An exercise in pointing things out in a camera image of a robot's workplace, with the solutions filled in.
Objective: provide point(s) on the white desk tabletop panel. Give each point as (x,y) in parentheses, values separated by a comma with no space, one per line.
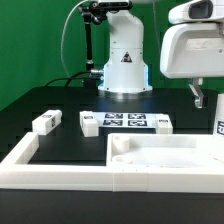
(160,150)

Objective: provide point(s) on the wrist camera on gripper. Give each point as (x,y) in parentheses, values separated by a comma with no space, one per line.
(197,11)

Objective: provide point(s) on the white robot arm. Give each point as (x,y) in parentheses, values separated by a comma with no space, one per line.
(125,74)

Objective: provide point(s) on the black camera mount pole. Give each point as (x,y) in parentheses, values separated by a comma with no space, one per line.
(92,14)

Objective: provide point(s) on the AprilTag marker sheet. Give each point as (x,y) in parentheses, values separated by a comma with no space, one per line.
(129,120)

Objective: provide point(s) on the white U-shaped obstacle fence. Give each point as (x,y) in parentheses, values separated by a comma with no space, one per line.
(17,173)

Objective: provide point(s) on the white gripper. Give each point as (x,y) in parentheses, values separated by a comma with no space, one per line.
(193,50)

